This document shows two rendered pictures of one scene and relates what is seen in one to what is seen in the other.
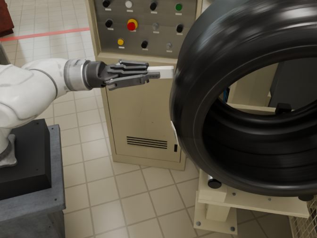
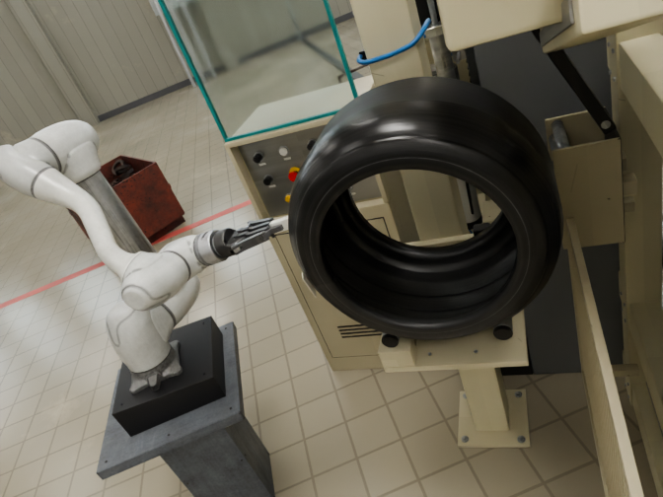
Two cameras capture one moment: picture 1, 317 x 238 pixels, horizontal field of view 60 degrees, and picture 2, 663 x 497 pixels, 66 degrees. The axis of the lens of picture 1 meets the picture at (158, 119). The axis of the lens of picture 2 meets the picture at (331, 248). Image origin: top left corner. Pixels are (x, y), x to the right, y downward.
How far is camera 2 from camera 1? 0.64 m
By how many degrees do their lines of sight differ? 17
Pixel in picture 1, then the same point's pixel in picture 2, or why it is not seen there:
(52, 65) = (182, 244)
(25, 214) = (198, 430)
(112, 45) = (280, 205)
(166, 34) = not seen: hidden behind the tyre
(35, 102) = (165, 280)
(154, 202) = (396, 418)
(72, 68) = (200, 242)
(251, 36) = (319, 172)
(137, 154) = (361, 351)
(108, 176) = (328, 393)
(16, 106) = (147, 286)
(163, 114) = not seen: hidden behind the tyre
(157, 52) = not seen: hidden behind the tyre
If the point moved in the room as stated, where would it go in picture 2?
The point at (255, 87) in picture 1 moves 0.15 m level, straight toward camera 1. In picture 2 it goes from (437, 213) to (420, 244)
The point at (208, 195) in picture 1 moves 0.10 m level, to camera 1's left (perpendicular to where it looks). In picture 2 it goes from (392, 359) to (355, 366)
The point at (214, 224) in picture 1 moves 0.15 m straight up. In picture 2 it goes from (490, 437) to (484, 412)
